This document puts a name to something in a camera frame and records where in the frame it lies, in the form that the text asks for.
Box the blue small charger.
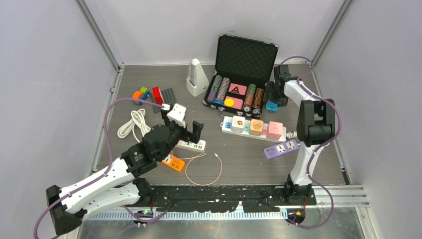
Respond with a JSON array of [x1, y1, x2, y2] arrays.
[[265, 101, 279, 113]]

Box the orange cube socket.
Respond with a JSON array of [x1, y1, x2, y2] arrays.
[[248, 119, 264, 136]]

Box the white cube socket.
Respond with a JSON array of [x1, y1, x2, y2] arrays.
[[231, 116, 245, 133]]

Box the purple power strip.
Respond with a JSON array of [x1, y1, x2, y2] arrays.
[[263, 139, 299, 159]]

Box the pink cube socket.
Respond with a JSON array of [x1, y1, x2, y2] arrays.
[[266, 121, 284, 140]]

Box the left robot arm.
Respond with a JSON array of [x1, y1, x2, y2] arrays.
[[46, 104, 204, 236]]

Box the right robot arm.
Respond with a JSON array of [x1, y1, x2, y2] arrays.
[[267, 64, 336, 205]]

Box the white power strip with usb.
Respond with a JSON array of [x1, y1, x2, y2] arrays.
[[175, 140, 206, 153]]

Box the red toy brick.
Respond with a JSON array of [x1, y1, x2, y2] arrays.
[[152, 87, 165, 105]]

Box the grey building baseplate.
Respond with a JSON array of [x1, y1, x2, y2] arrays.
[[151, 88, 177, 114]]

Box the white colourful power strip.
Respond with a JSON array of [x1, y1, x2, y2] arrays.
[[220, 116, 288, 142]]

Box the orange power strip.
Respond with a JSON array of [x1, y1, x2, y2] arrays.
[[161, 154, 185, 172]]

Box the toy car blocks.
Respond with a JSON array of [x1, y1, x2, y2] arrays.
[[132, 87, 150, 106]]

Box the black poker chip case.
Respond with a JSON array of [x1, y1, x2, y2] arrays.
[[203, 34, 279, 119]]

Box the white metronome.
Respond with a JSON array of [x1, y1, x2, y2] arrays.
[[186, 58, 209, 97]]

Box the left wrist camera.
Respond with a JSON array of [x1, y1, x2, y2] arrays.
[[161, 103, 187, 128]]

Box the pink usb cable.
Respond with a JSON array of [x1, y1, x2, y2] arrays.
[[171, 152, 223, 186]]

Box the white coiled power cord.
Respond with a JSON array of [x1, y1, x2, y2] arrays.
[[117, 109, 152, 143]]

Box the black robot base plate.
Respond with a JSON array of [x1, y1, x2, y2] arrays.
[[143, 185, 317, 213]]

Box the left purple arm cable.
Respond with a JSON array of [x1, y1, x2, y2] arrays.
[[33, 97, 164, 239]]

